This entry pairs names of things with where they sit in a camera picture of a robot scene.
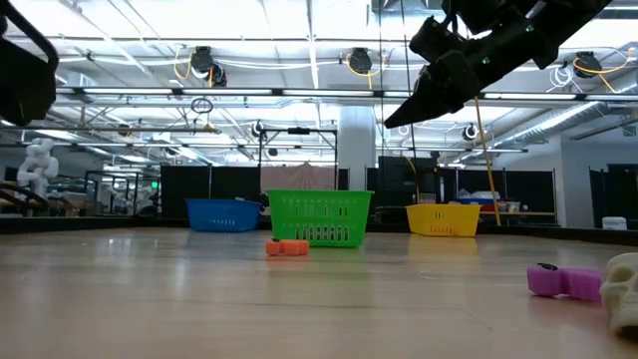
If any yellow hanging cable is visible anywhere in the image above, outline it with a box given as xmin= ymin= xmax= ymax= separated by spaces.
xmin=473 ymin=97 xmax=502 ymax=227

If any yellow plastic basket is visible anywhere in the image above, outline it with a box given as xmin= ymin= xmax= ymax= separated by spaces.
xmin=405 ymin=202 xmax=483 ymax=238

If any black cabinet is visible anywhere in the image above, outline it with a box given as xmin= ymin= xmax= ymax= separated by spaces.
xmin=377 ymin=156 xmax=440 ymax=208

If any orange skeleton figure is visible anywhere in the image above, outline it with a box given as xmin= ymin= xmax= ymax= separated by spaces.
xmin=264 ymin=238 xmax=311 ymax=257

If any black hanging cable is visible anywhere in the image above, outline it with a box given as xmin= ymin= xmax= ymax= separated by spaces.
xmin=400 ymin=0 xmax=421 ymax=203

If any silver ventilation duct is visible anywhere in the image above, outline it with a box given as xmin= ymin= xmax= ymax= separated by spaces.
xmin=490 ymin=99 xmax=607 ymax=151

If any white robot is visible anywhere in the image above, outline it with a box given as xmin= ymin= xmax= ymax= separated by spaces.
xmin=16 ymin=138 xmax=60 ymax=203

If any white building pillar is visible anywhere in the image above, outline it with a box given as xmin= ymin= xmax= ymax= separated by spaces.
xmin=338 ymin=105 xmax=377 ymax=193

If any blue plastic basket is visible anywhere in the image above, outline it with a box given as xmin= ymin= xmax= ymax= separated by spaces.
xmin=184 ymin=197 xmax=263 ymax=233

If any purple skeleton figure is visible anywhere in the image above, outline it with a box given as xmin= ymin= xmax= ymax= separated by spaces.
xmin=526 ymin=261 xmax=606 ymax=302

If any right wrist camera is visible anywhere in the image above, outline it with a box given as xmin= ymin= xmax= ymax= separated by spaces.
xmin=409 ymin=15 xmax=453 ymax=64

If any white blue storage tub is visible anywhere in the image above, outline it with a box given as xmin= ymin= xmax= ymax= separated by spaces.
xmin=457 ymin=189 xmax=501 ymax=206

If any wooden background table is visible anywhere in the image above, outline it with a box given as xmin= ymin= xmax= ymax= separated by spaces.
xmin=480 ymin=209 xmax=556 ymax=217

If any cream plastic skull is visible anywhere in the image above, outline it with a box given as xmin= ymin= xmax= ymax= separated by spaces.
xmin=599 ymin=251 xmax=638 ymax=334

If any black metal gantry frame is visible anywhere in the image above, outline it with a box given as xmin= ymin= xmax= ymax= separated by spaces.
xmin=257 ymin=127 xmax=339 ymax=193

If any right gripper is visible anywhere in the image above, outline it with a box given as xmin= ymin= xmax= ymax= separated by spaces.
xmin=383 ymin=22 xmax=547 ymax=129

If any green plastic basket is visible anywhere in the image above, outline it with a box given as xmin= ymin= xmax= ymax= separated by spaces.
xmin=267 ymin=188 xmax=375 ymax=248

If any black partition panel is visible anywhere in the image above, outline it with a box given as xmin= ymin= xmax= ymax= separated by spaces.
xmin=159 ymin=166 xmax=260 ymax=218
xmin=589 ymin=163 xmax=638 ymax=230
xmin=438 ymin=168 xmax=557 ymax=225

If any long ceiling light bar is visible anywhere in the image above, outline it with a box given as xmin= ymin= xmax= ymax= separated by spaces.
xmin=54 ymin=87 xmax=638 ymax=102

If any beige fabric curtain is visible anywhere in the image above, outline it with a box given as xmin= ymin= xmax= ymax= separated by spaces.
xmin=259 ymin=162 xmax=338 ymax=193

